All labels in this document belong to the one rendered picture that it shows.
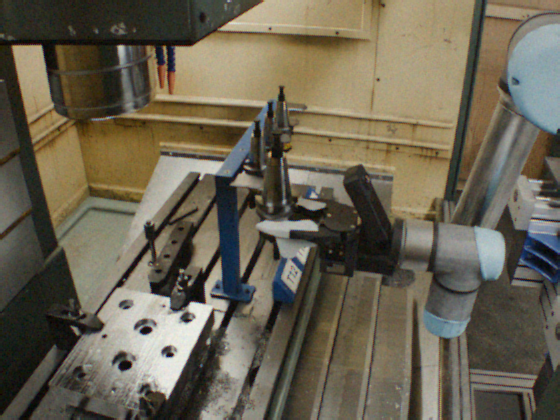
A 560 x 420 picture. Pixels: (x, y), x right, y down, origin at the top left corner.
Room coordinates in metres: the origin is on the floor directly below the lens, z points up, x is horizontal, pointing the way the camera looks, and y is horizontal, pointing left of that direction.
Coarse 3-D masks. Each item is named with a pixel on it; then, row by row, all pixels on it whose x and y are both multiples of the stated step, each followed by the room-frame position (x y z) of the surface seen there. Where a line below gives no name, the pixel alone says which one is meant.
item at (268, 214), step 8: (256, 200) 0.64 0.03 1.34; (296, 200) 0.65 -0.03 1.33; (256, 208) 0.65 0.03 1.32; (264, 208) 0.63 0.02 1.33; (272, 208) 0.62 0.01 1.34; (280, 208) 0.62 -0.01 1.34; (288, 208) 0.63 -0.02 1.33; (296, 208) 0.65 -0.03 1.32; (264, 216) 0.63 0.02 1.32; (272, 216) 0.63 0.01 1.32; (280, 216) 0.63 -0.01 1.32; (288, 216) 0.63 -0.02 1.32
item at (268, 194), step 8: (272, 160) 0.64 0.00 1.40; (280, 160) 0.64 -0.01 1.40; (272, 168) 0.64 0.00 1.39; (280, 168) 0.64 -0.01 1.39; (264, 176) 0.65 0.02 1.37; (272, 176) 0.64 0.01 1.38; (280, 176) 0.64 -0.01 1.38; (288, 176) 0.65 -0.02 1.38; (264, 184) 0.65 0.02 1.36; (272, 184) 0.64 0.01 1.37; (280, 184) 0.64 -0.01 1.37; (288, 184) 0.64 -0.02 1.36; (264, 192) 0.64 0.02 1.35; (272, 192) 0.63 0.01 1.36; (280, 192) 0.63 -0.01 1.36; (288, 192) 0.64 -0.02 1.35; (264, 200) 0.64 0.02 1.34; (272, 200) 0.63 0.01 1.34; (280, 200) 0.63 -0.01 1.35; (288, 200) 0.64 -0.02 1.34
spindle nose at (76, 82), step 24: (48, 48) 0.65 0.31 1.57; (72, 48) 0.64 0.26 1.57; (96, 48) 0.64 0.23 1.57; (120, 48) 0.65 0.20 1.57; (144, 48) 0.69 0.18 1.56; (48, 72) 0.66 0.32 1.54; (72, 72) 0.64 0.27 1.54; (96, 72) 0.64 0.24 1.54; (120, 72) 0.65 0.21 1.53; (144, 72) 0.68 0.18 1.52; (72, 96) 0.64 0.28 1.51; (96, 96) 0.64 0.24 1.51; (120, 96) 0.65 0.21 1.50; (144, 96) 0.68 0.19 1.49
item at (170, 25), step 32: (0, 0) 0.61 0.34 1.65; (32, 0) 0.59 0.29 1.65; (64, 0) 0.58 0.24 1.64; (96, 0) 0.57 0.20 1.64; (128, 0) 0.56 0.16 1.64; (160, 0) 0.55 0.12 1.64; (192, 0) 0.55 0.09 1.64; (224, 0) 0.64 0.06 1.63; (256, 0) 0.78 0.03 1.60; (0, 32) 0.61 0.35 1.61; (32, 32) 0.60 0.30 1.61; (64, 32) 0.58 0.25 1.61; (96, 32) 0.57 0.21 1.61; (128, 32) 0.56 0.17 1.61; (160, 32) 0.55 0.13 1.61; (192, 32) 0.55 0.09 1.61
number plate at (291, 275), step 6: (288, 258) 1.00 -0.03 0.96; (288, 264) 0.98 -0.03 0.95; (294, 264) 1.00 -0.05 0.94; (288, 270) 0.96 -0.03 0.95; (294, 270) 0.98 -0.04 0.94; (282, 276) 0.93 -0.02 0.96; (288, 276) 0.95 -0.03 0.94; (294, 276) 0.96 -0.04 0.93; (300, 276) 0.98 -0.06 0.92; (288, 282) 0.93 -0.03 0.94; (294, 282) 0.95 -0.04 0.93; (294, 288) 0.93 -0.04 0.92
